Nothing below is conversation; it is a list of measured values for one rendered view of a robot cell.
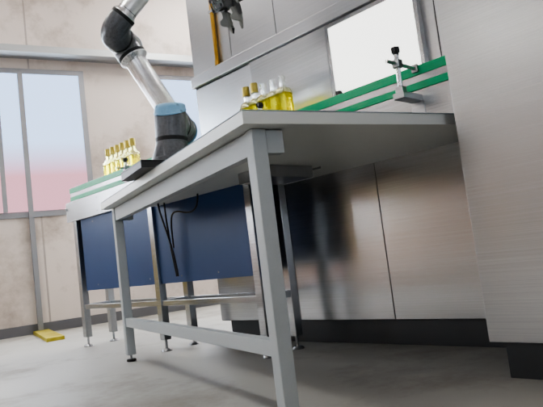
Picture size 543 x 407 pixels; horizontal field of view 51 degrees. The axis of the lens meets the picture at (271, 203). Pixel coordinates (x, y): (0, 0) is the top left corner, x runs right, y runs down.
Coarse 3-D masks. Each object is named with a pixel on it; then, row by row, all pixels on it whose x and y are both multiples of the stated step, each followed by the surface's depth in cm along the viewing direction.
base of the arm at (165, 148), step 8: (160, 136) 203; (168, 136) 202; (176, 136) 203; (184, 136) 206; (160, 144) 203; (168, 144) 202; (176, 144) 202; (184, 144) 205; (160, 152) 202; (168, 152) 201; (176, 152) 201
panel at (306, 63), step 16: (384, 0) 215; (416, 0) 206; (352, 16) 226; (416, 16) 206; (320, 32) 238; (288, 48) 252; (304, 48) 245; (320, 48) 239; (256, 64) 267; (272, 64) 259; (288, 64) 252; (304, 64) 245; (320, 64) 239; (256, 80) 267; (288, 80) 252; (304, 80) 246; (320, 80) 239; (304, 96) 246; (320, 96) 239
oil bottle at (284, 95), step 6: (276, 90) 237; (282, 90) 234; (288, 90) 236; (276, 96) 236; (282, 96) 234; (288, 96) 235; (276, 102) 237; (282, 102) 234; (288, 102) 235; (276, 108) 237; (282, 108) 234; (288, 108) 234
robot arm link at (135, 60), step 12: (132, 36) 220; (132, 48) 222; (144, 48) 226; (120, 60) 223; (132, 60) 223; (144, 60) 224; (132, 72) 224; (144, 72) 222; (144, 84) 222; (156, 84) 221; (156, 96) 220; (168, 96) 222; (192, 120) 227; (192, 132) 220
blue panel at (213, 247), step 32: (224, 192) 246; (96, 224) 330; (128, 224) 304; (160, 224) 282; (192, 224) 263; (224, 224) 247; (96, 256) 331; (128, 256) 305; (160, 256) 283; (192, 256) 264; (224, 256) 247; (96, 288) 332
